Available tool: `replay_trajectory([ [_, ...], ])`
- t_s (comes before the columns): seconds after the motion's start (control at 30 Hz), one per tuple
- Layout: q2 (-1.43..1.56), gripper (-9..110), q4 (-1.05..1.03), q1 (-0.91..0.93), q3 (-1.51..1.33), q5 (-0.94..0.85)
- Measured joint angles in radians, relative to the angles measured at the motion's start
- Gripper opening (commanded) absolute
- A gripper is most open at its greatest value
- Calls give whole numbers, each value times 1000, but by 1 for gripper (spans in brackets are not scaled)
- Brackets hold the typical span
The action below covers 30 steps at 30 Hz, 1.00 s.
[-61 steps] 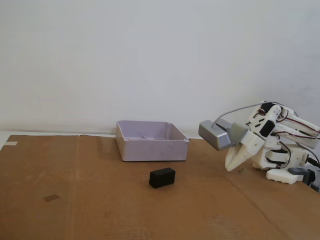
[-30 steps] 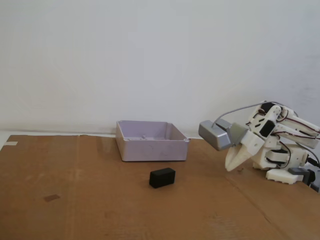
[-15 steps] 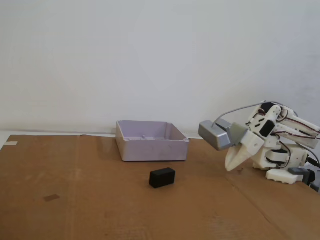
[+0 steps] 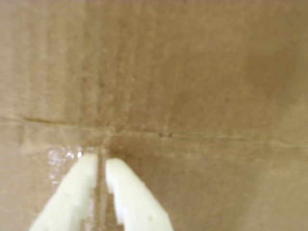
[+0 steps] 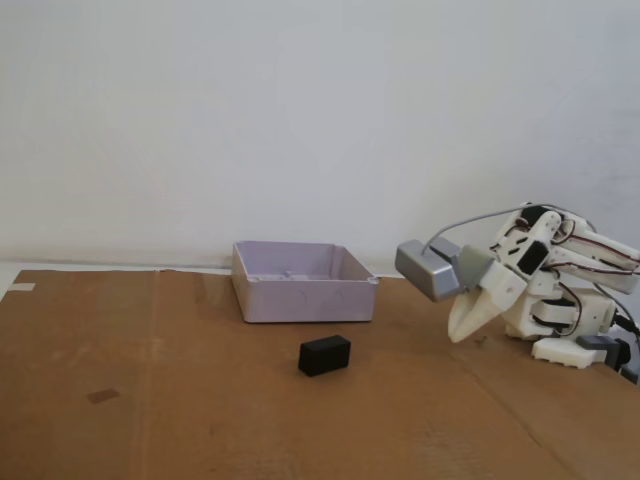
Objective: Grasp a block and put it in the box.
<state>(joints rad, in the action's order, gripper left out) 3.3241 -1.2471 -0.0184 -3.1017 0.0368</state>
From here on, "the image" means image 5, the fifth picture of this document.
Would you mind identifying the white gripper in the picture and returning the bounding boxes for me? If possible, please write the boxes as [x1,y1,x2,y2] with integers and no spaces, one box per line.
[447,257,529,344]

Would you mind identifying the black rectangular block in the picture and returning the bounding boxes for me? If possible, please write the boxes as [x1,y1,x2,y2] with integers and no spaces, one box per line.
[298,334,352,378]

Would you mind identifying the pale lilac plastic box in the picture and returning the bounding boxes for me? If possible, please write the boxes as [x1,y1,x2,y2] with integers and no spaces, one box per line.
[231,240,380,325]

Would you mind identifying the silver webcam with grey clip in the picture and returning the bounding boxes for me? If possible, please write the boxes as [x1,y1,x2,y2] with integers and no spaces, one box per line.
[394,236,497,303]

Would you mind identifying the grey table clamp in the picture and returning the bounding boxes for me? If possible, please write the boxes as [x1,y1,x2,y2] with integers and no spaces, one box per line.
[577,334,635,375]

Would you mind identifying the brown cardboard sheet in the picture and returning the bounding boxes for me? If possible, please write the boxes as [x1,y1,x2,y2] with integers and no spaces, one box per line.
[0,268,640,480]

